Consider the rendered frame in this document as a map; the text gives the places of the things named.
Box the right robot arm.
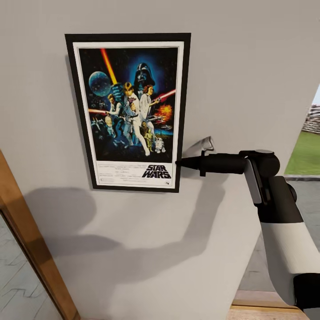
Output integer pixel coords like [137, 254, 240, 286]
[175, 136, 320, 320]

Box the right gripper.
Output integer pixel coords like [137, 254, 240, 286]
[175, 150, 229, 176]

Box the poster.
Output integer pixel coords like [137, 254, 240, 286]
[65, 33, 191, 193]

